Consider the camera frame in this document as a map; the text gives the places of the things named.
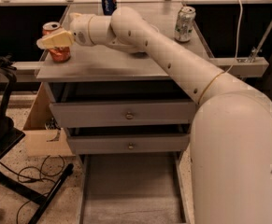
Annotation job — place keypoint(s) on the cardboard box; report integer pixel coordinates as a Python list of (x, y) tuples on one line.
[(39, 139)]

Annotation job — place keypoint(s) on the grey drawer cabinet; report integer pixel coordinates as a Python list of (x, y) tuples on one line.
[(100, 63)]

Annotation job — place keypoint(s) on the grey drawer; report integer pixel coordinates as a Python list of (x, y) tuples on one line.
[(138, 188), (129, 139), (122, 103)]

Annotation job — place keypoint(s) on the grey bottom drawer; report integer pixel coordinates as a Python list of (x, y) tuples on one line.
[(138, 188)]

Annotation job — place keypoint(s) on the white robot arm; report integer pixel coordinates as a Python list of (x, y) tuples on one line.
[(231, 133)]

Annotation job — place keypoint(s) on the grey top drawer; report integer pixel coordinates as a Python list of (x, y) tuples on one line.
[(122, 103)]

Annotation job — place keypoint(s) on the metal rail beam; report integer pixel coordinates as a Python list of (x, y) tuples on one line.
[(240, 67)]

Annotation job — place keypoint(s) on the red coke can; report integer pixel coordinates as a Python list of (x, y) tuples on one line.
[(59, 55)]

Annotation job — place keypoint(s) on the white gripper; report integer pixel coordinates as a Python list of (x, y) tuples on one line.
[(79, 28)]

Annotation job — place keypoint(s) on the grey middle drawer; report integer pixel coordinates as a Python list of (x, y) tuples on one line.
[(129, 139)]

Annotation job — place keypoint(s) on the black chair stand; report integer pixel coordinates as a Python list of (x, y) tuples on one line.
[(9, 138)]

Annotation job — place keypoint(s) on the blue pepsi can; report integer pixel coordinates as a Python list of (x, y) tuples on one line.
[(108, 0)]

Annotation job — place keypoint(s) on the green white soda can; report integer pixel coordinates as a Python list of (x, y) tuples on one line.
[(184, 24)]

